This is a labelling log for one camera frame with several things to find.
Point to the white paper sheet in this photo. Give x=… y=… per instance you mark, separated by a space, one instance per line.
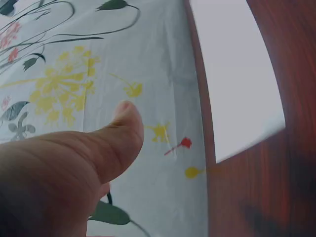
x=237 y=81

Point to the person's left hand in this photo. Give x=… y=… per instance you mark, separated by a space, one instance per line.
x=49 y=177

